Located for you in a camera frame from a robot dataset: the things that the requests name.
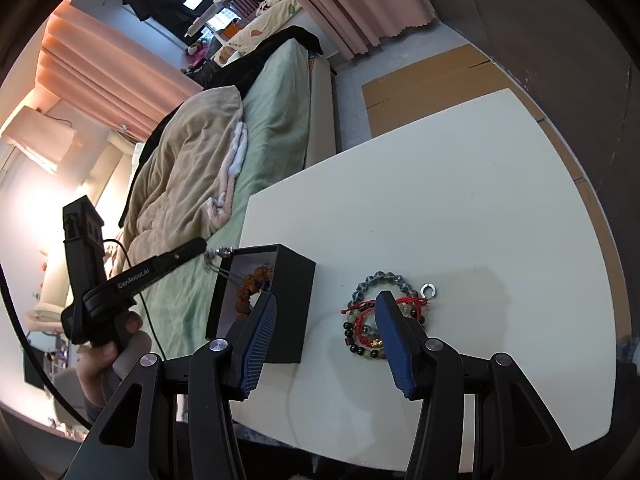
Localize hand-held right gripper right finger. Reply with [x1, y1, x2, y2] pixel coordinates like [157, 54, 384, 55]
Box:
[375, 290, 581, 480]

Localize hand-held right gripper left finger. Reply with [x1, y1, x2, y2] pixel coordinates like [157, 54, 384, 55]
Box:
[62, 292, 278, 480]

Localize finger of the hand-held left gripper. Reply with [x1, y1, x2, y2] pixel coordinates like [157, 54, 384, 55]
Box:
[149, 238, 208, 275]

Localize black bead bracelet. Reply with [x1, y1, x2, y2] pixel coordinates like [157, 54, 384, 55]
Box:
[342, 324, 387, 362]

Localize black box white inside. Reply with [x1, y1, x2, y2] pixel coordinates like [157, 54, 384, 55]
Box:
[205, 244, 317, 365]

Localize red string bracelet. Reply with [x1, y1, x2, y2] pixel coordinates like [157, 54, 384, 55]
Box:
[341, 296, 431, 350]

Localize brown bead bracelet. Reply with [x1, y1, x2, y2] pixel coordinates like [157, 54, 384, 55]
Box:
[234, 266, 274, 319]

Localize grey-blue bead bracelet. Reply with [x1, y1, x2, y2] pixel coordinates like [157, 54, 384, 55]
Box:
[350, 271, 422, 312]

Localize person's left hand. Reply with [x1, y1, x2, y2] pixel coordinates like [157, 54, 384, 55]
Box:
[75, 311, 153, 411]

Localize beige blanket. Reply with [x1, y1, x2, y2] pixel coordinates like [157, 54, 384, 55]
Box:
[117, 86, 247, 262]

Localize pink white fluffy cloth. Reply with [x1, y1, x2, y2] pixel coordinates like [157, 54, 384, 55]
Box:
[207, 122, 250, 234]

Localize white table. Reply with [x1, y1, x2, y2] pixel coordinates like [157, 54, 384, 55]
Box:
[227, 88, 614, 472]

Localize bed with green sheet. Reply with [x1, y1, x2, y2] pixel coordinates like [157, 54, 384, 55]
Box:
[120, 39, 337, 358]

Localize wide pink curtain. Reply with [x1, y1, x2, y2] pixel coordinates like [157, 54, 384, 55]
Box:
[41, 11, 204, 144]

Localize pink plush toys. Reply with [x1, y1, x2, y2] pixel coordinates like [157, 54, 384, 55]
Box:
[181, 39, 209, 74]

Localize cream printed cushion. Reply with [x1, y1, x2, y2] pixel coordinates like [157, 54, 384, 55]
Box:
[219, 0, 304, 62]

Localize white rack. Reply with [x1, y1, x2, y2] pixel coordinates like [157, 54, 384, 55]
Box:
[191, 0, 242, 37]

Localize black hanging garments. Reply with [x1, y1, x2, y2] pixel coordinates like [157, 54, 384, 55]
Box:
[115, 0, 197, 39]

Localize flat brown cardboard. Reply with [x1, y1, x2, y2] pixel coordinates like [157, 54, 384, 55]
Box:
[361, 44, 602, 197]

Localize narrow pink curtain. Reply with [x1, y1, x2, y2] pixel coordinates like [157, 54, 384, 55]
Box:
[260, 0, 437, 59]

